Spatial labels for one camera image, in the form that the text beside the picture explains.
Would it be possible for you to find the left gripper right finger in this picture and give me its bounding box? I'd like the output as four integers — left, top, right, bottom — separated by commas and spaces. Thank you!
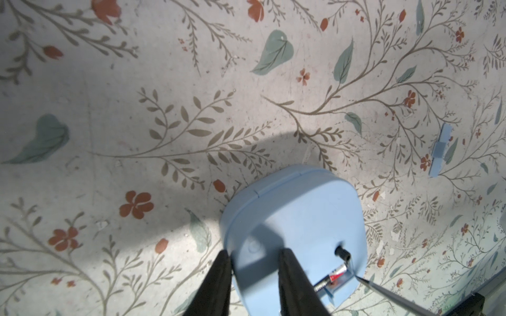
278, 248, 330, 316

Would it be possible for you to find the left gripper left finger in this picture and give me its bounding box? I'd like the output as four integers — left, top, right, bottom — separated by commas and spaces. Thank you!
183, 250, 233, 316

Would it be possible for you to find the black red AA battery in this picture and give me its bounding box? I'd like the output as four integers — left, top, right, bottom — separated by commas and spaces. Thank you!
313, 264, 348, 292

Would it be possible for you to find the light blue alarm clock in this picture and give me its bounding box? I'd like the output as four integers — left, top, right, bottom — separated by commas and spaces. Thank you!
220, 165, 368, 315

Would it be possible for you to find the black yellow screwdriver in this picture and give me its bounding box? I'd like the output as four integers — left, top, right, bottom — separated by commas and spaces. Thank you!
354, 275, 437, 316

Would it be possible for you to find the light blue battery cover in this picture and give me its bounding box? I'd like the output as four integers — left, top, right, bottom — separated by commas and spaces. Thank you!
428, 123, 453, 178

